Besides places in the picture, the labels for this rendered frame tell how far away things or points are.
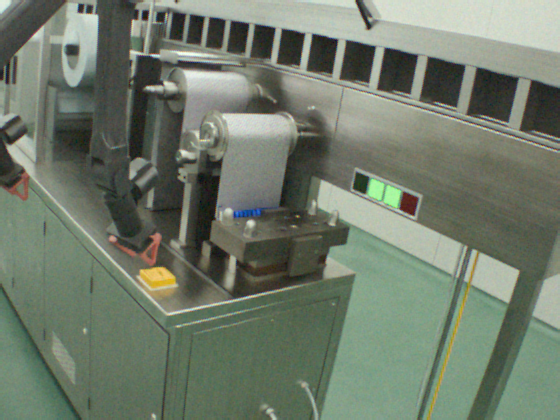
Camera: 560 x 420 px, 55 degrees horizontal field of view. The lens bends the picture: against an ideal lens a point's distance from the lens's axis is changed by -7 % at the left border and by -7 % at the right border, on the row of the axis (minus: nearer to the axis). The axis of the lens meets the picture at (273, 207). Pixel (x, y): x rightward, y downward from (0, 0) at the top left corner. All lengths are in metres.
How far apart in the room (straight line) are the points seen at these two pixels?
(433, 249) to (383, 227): 0.51
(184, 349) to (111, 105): 0.67
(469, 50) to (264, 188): 0.73
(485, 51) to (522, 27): 2.59
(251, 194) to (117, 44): 0.80
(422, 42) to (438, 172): 0.35
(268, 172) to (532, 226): 0.79
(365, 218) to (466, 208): 3.36
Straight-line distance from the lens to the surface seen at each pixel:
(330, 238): 1.72
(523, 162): 1.39
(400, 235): 4.58
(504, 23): 4.11
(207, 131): 1.65
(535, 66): 1.39
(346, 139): 1.71
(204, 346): 1.51
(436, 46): 1.54
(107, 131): 1.09
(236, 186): 1.68
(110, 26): 1.06
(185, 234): 1.74
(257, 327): 1.59
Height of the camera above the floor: 1.59
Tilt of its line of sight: 18 degrees down
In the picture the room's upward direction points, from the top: 9 degrees clockwise
